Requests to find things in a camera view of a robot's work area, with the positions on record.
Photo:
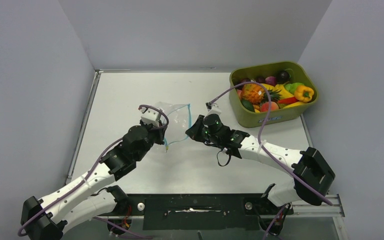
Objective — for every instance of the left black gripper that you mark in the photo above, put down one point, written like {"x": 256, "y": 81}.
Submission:
{"x": 160, "y": 131}

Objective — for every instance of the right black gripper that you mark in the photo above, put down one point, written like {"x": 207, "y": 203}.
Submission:
{"x": 195, "y": 132}

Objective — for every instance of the clear zip top bag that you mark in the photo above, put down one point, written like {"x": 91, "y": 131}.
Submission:
{"x": 179, "y": 116}

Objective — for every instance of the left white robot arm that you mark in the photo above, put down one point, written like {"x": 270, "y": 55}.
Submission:
{"x": 93, "y": 193}

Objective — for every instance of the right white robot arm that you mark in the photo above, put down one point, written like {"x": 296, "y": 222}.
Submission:
{"x": 311, "y": 174}

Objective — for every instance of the olive green plastic bin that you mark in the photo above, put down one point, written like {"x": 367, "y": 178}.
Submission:
{"x": 248, "y": 115}

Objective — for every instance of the toy pineapple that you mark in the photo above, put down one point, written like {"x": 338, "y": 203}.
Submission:
{"x": 254, "y": 93}

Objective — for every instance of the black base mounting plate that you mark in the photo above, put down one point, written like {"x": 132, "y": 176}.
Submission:
{"x": 248, "y": 211}

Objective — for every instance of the toy peach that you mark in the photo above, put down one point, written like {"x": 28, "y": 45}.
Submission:
{"x": 266, "y": 106}

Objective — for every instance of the purple toy onion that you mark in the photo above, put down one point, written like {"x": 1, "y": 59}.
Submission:
{"x": 271, "y": 80}

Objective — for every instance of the yellow toy banana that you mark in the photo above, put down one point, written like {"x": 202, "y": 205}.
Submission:
{"x": 279, "y": 92}

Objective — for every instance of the red toy chili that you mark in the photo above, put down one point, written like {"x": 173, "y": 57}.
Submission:
{"x": 288, "y": 101}

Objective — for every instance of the dark purple toy plum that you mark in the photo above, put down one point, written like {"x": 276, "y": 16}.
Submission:
{"x": 282, "y": 77}

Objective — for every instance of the green toy pepper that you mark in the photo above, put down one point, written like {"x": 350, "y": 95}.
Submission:
{"x": 291, "y": 87}

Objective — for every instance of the yellow toy bell pepper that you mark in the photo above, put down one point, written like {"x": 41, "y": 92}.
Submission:
{"x": 304, "y": 93}

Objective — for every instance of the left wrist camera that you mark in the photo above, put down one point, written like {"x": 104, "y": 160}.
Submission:
{"x": 150, "y": 117}

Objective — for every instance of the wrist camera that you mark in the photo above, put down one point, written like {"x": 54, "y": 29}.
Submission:
{"x": 150, "y": 117}
{"x": 213, "y": 108}

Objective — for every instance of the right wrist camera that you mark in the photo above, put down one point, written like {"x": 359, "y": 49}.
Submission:
{"x": 213, "y": 108}

